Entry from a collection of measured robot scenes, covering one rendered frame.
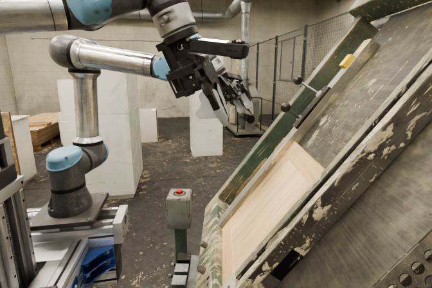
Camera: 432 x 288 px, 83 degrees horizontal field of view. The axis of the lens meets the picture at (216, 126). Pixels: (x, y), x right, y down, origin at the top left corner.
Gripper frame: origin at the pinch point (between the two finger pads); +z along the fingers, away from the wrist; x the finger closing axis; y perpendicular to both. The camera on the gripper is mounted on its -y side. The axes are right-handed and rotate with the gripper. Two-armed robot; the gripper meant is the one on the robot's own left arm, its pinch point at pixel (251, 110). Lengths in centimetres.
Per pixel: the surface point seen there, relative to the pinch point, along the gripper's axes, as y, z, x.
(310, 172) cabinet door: 23.1, 20.7, 13.4
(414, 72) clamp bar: 24, 7, 47
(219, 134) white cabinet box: -292, 72, -216
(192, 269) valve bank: 32, 36, -52
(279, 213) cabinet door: 30.5, 25.0, 0.1
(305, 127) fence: -3.8, 18.4, 12.1
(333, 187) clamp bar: 40.0, 15.6, 22.6
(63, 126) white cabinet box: -182, -121, -384
